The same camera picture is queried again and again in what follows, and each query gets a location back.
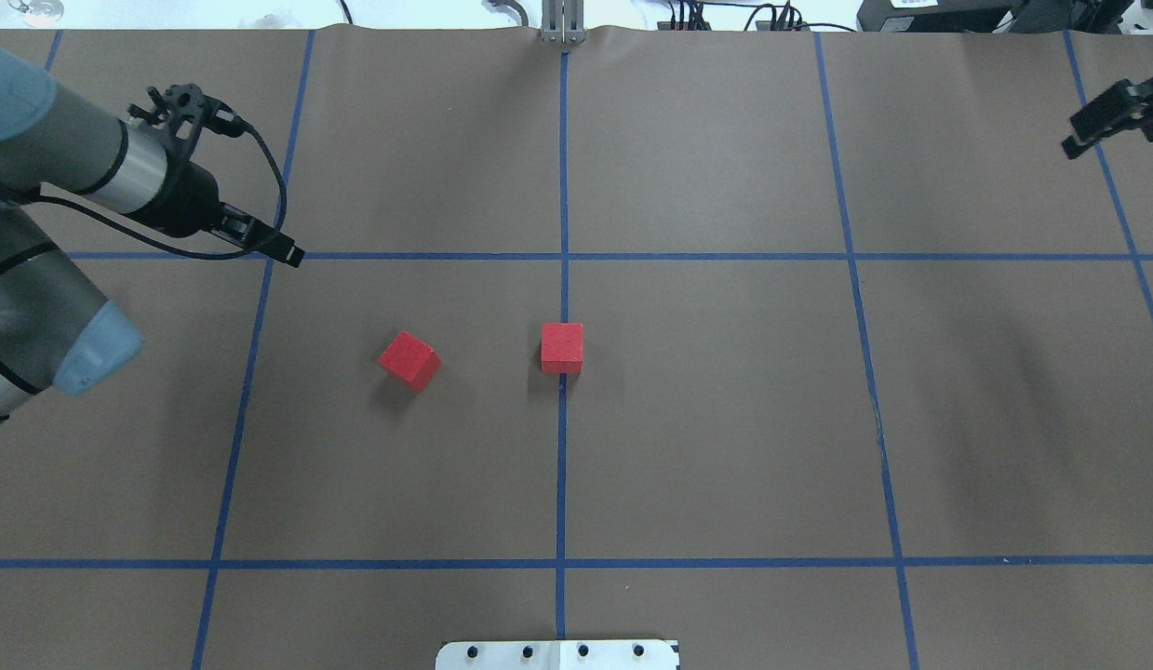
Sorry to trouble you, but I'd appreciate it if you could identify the aluminium frame post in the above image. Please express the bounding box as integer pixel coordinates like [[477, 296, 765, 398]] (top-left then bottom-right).
[[538, 0, 587, 46]]

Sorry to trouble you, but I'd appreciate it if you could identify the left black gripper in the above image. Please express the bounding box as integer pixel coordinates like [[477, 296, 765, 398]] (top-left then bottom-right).
[[143, 161, 306, 268]]

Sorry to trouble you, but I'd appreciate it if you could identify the black box with label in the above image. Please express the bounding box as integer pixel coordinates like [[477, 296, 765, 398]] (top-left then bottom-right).
[[856, 1, 1013, 33]]

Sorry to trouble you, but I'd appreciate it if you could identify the red block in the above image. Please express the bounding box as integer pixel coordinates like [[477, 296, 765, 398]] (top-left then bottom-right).
[[541, 322, 585, 376], [379, 330, 443, 394]]

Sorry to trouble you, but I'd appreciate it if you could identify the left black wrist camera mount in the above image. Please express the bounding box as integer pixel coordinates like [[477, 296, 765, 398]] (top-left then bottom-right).
[[127, 84, 248, 164]]

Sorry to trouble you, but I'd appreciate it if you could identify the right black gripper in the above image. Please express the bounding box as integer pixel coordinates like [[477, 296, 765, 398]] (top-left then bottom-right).
[[1060, 80, 1153, 160]]

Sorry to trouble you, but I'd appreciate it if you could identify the white pedestal column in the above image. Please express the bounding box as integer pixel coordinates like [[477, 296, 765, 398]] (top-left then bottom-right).
[[435, 637, 681, 669]]

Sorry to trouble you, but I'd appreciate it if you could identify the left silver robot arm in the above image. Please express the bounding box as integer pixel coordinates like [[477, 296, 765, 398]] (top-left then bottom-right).
[[0, 47, 306, 427]]

